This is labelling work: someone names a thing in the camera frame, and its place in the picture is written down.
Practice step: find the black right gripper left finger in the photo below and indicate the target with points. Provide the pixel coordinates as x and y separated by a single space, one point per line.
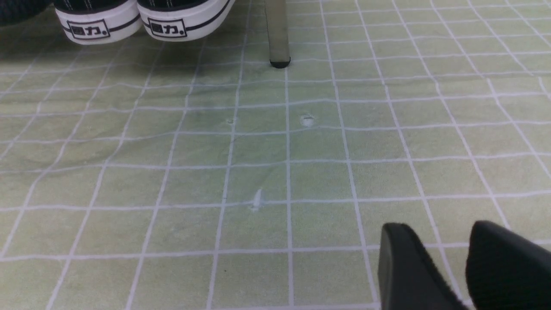
408 279

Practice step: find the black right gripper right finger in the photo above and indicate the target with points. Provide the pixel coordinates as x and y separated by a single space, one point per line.
505 271

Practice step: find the black canvas sneaker white sole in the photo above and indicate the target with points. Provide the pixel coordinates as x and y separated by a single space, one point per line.
183 20

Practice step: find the black canvas sneaker white laces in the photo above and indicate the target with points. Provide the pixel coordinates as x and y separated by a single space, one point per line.
93 22

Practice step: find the silver metal shoe rack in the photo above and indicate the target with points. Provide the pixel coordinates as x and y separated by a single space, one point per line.
277 30

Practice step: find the green checkered floor mat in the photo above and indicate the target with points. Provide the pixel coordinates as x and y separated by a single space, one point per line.
144 175

